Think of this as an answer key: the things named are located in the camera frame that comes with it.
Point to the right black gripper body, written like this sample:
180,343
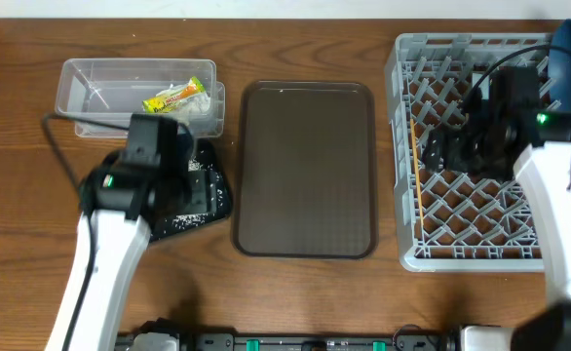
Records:
472,155

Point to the white napkin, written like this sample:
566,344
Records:
200,106

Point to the grey dishwasher rack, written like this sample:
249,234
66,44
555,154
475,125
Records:
470,223

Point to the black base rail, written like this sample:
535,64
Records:
163,334

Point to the wooden chopstick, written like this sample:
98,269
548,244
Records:
415,162

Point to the brown serving tray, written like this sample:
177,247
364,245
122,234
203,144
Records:
306,183

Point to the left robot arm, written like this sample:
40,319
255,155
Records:
116,200

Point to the black plastic tray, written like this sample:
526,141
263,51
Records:
160,232

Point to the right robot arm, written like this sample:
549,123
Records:
508,136

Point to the yellow green snack wrapper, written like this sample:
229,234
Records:
175,97

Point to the clear plastic waste bin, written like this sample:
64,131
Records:
106,92

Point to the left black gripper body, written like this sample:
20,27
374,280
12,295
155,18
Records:
179,190

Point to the rice pile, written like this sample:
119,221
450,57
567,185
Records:
209,196

